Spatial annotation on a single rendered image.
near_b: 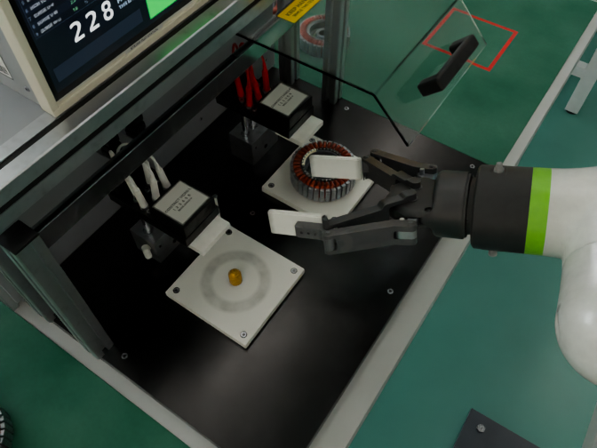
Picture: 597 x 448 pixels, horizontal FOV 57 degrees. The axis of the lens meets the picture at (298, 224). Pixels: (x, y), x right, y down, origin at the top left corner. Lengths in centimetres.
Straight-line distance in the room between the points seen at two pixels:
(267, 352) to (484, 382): 98
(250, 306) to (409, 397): 87
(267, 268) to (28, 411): 38
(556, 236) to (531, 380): 116
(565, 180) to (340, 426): 43
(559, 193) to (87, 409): 65
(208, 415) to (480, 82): 84
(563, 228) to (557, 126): 177
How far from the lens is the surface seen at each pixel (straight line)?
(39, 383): 89
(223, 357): 81
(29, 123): 63
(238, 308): 82
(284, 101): 88
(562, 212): 59
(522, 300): 184
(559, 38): 141
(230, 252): 87
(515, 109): 119
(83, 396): 86
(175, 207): 76
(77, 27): 61
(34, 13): 57
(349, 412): 80
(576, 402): 176
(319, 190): 91
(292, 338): 81
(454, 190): 61
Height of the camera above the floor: 152
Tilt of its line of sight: 55 degrees down
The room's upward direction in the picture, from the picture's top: straight up
